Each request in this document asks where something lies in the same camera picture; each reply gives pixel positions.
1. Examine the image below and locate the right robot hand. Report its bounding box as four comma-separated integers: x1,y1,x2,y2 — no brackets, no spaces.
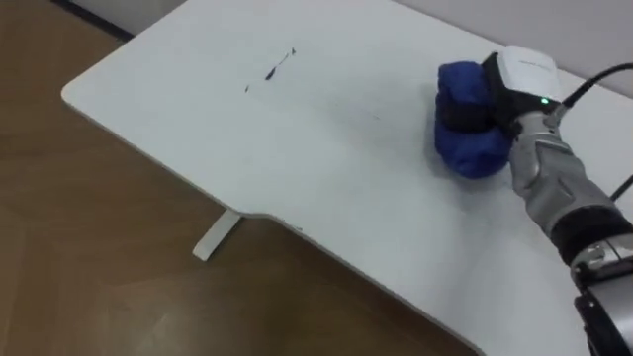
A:
437,45,566,139

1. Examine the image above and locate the blue cloth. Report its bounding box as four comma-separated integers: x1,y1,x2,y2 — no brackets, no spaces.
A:
433,59,513,181

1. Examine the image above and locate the white desk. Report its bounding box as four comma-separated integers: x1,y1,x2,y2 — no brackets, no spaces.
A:
59,0,633,356

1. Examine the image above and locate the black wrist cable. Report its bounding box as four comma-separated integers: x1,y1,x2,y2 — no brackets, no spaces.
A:
553,61,633,203

